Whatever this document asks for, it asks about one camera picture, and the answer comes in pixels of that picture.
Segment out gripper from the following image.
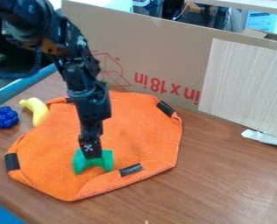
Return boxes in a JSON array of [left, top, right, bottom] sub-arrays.
[[69, 88, 113, 160]]

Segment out green toy arch block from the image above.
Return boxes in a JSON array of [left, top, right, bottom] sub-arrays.
[[70, 148, 116, 176]]

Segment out orange cloth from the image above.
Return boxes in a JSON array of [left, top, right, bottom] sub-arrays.
[[4, 89, 185, 203]]

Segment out yellow toy banana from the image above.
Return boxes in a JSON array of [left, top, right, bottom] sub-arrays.
[[18, 97, 51, 128]]

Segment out blue toy grapes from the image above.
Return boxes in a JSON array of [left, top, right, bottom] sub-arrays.
[[0, 105, 21, 130]]

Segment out cardboard box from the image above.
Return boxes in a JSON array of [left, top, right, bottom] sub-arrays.
[[60, 0, 277, 114]]

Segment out light wooden board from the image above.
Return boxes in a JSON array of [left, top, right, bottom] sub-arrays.
[[196, 38, 277, 141]]

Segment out white crumpled paper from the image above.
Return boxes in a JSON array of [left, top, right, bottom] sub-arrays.
[[240, 129, 277, 149]]

